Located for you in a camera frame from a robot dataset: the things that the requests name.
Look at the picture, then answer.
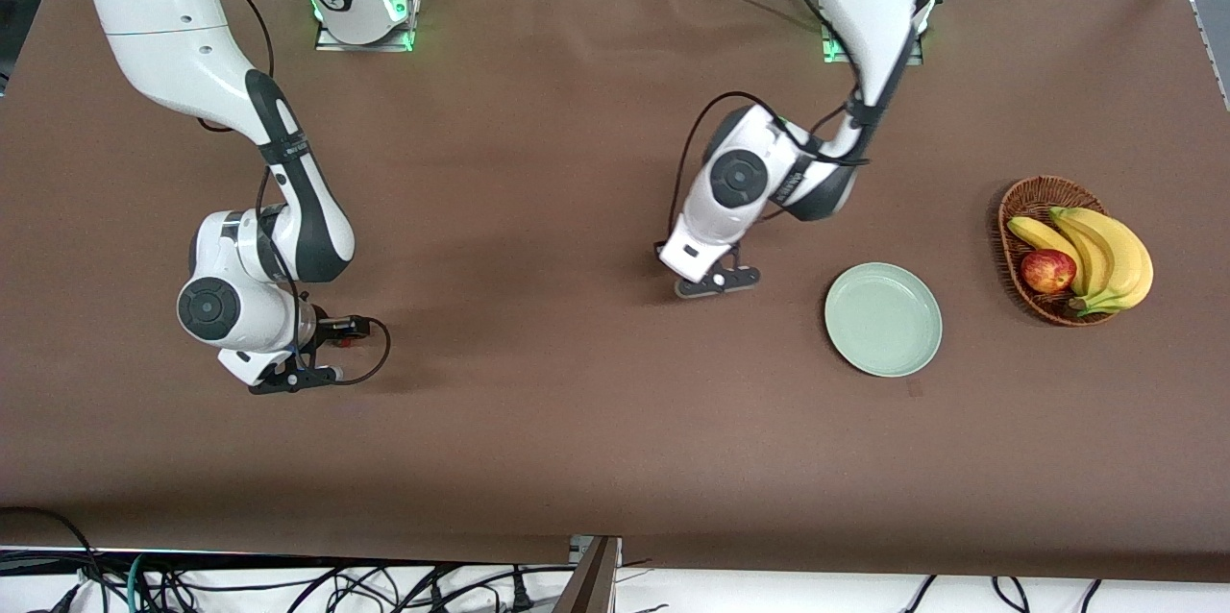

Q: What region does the pale green round plate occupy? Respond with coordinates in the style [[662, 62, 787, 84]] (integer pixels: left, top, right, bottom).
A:
[[824, 262, 944, 379]]

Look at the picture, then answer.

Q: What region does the brown table cover sheet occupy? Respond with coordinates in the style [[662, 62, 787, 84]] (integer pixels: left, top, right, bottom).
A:
[[0, 0, 1230, 585]]

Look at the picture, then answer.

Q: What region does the brown wicker basket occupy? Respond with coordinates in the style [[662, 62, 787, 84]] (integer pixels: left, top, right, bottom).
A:
[[997, 175, 1120, 328]]

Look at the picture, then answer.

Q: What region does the red yellow apple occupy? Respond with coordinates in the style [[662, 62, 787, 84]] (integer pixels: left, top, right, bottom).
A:
[[1020, 249, 1078, 296]]

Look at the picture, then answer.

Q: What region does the yellow banana bunch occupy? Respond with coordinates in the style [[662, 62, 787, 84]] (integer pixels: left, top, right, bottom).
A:
[[1006, 206, 1154, 318]]

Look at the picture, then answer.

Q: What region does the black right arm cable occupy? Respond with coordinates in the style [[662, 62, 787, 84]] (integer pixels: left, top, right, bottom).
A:
[[197, 0, 392, 388]]

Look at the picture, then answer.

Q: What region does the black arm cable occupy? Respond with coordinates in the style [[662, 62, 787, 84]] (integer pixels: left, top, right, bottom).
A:
[[197, 0, 392, 388], [656, 0, 923, 266]]

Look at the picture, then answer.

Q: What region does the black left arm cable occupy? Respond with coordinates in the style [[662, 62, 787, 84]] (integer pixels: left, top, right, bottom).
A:
[[656, 0, 923, 266]]

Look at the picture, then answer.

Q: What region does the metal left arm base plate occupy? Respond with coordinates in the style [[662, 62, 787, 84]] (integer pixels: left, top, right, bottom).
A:
[[820, 0, 925, 66]]

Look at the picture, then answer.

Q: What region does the teal floor cable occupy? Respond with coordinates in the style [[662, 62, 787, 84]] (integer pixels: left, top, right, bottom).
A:
[[123, 551, 155, 613]]

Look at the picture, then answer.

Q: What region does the black floor cable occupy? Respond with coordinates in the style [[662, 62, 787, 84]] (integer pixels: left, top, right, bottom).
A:
[[0, 505, 109, 613]]

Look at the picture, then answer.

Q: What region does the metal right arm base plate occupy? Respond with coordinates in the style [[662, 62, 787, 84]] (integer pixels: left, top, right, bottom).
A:
[[315, 0, 424, 53]]

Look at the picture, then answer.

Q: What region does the aluminium frame post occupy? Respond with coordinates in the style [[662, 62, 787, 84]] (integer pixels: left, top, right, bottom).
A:
[[553, 534, 624, 613]]

